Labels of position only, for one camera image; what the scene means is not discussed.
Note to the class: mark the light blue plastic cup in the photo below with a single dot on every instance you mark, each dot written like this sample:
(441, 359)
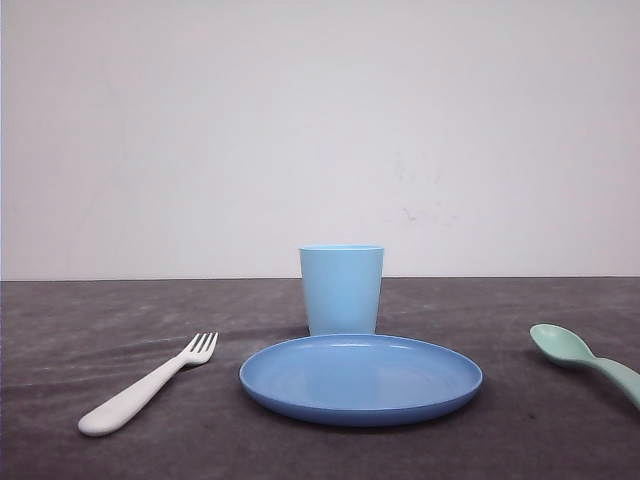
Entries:
(341, 285)

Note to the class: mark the mint green plastic spoon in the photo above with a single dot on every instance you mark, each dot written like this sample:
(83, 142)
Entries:
(565, 348)

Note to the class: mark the white plastic fork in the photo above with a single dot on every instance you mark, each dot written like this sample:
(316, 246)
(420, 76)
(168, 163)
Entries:
(120, 409)

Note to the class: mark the blue plastic plate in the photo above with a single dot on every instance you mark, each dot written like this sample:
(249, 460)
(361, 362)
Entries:
(360, 380)

